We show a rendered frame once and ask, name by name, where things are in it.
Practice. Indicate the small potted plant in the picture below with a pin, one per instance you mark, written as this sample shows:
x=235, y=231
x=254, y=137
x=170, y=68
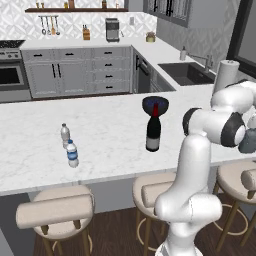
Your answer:
x=150, y=37

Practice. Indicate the grey cupboard under sink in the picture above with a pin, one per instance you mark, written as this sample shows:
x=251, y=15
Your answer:
x=160, y=85

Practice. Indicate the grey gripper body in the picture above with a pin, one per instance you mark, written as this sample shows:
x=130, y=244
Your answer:
x=248, y=143

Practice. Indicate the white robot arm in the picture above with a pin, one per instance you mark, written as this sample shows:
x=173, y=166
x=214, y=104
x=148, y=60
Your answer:
x=191, y=186

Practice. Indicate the grey base cupboard run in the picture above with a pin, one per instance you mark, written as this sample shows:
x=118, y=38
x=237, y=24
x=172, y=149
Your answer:
x=76, y=71

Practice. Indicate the white wall socket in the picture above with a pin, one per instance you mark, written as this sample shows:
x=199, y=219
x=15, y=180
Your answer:
x=131, y=21

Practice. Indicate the grey coffee machine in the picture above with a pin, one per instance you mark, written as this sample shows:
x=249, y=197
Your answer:
x=112, y=30

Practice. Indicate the silver tap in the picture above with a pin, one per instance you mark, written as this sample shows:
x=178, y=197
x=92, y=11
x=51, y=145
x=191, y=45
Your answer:
x=206, y=61

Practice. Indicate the dark blue bowl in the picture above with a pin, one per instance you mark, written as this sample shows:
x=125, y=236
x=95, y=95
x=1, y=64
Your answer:
x=161, y=104

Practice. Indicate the grey soap dispenser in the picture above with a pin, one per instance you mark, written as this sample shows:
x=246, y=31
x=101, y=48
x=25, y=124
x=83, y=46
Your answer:
x=183, y=54

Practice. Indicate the small pale shaker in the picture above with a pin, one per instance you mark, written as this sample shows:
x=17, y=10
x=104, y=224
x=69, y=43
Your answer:
x=117, y=5

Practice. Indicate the rail with hanging tools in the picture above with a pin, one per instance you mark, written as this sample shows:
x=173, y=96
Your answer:
x=48, y=25

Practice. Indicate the small brown bottle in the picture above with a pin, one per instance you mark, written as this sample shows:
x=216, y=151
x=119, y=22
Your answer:
x=104, y=4

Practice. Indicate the small yellow jar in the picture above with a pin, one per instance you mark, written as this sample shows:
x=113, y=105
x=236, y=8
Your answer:
x=66, y=5

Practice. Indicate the beige bar stool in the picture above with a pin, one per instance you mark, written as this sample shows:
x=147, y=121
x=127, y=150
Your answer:
x=150, y=195
x=235, y=175
x=55, y=210

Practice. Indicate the black framed window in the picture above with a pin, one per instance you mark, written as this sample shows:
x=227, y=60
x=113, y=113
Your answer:
x=245, y=36

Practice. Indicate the dark glass wine bottle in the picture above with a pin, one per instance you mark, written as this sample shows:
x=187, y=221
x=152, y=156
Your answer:
x=153, y=131

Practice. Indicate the brown jar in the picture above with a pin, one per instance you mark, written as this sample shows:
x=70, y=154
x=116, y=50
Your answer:
x=71, y=4

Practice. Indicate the dark sink basin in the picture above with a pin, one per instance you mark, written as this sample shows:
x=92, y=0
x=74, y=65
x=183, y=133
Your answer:
x=186, y=73

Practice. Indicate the grey wall cupboard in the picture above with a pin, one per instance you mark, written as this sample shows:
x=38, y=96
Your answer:
x=196, y=11

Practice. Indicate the small pale cup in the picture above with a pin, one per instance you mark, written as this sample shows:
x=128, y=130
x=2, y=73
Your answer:
x=37, y=5
x=42, y=5

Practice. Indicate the steel oven with hob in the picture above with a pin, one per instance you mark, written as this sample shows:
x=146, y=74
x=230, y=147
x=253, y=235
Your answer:
x=11, y=73

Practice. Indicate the blue-label plastic water bottle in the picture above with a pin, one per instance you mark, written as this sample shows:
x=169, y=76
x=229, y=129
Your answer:
x=72, y=155

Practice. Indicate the dark wooden wall shelf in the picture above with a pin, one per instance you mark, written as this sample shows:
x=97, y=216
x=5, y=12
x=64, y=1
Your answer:
x=76, y=10

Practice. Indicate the wooden knife block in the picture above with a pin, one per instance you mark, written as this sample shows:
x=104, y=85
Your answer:
x=86, y=34

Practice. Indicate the grey dishwasher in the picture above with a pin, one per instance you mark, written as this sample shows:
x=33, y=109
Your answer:
x=142, y=73

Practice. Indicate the clear plastic water bottle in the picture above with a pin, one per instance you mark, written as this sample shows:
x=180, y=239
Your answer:
x=65, y=133

